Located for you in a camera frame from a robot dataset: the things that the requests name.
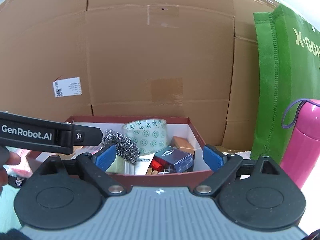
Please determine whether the pink water bottle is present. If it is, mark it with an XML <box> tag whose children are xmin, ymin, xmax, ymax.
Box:
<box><xmin>280</xmin><ymin>98</ymin><xmax>319</xmax><ymax>189</ymax></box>

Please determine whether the white shipping label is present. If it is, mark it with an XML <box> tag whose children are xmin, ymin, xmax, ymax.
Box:
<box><xmin>53</xmin><ymin>77</ymin><xmax>82</xmax><ymax>98</ymax></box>

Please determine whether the large cardboard box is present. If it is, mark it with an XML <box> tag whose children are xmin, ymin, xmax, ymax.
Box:
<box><xmin>1</xmin><ymin>0</ymin><xmax>277</xmax><ymax>150</ymax></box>

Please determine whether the brown small box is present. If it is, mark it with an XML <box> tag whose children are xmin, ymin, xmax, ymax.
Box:
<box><xmin>170</xmin><ymin>136</ymin><xmax>195</xmax><ymax>155</ymax></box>

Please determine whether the patterned clear tape roll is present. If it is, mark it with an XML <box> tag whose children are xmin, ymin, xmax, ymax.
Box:
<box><xmin>122</xmin><ymin>119</ymin><xmax>168</xmax><ymax>155</ymax></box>

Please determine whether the steel wool scrubber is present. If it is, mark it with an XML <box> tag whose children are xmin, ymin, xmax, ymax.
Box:
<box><xmin>100</xmin><ymin>129</ymin><xmax>140</xmax><ymax>164</ymax></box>

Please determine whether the dark red storage box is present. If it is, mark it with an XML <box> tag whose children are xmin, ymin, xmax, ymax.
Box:
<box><xmin>67</xmin><ymin>116</ymin><xmax>216</xmax><ymax>191</ymax></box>

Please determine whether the green tote bag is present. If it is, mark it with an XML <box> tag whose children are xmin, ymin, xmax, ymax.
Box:
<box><xmin>251</xmin><ymin>4</ymin><xmax>320</xmax><ymax>163</ymax></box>

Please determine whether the white tag card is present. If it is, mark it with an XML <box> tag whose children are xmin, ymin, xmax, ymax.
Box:
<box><xmin>135</xmin><ymin>153</ymin><xmax>155</xmax><ymax>176</ymax></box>

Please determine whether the navy playing card box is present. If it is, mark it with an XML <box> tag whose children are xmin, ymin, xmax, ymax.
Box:
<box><xmin>154</xmin><ymin>146</ymin><xmax>194</xmax><ymax>173</ymax></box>

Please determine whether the person's hand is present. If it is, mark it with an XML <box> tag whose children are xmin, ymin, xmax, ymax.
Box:
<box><xmin>0</xmin><ymin>146</ymin><xmax>21</xmax><ymax>192</ymax></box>

